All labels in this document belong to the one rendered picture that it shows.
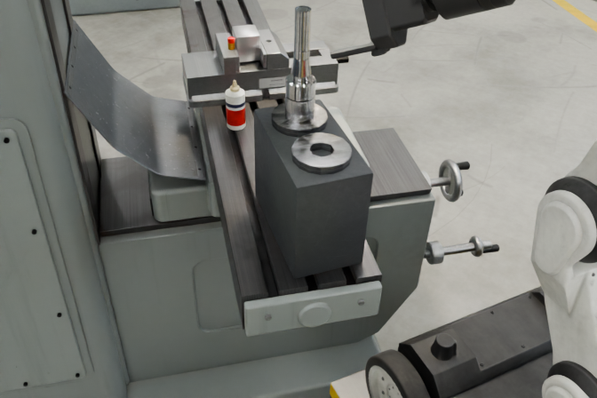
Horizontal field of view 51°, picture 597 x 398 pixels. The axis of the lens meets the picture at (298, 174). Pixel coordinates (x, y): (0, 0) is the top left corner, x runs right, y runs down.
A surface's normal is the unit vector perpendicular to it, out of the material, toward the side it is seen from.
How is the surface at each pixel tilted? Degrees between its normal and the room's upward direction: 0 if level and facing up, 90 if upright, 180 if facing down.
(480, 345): 0
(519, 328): 0
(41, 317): 88
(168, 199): 90
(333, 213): 90
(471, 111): 0
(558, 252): 90
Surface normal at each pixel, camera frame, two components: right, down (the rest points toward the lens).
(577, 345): -0.90, 0.25
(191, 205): 0.22, 0.60
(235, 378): 0.03, -0.79
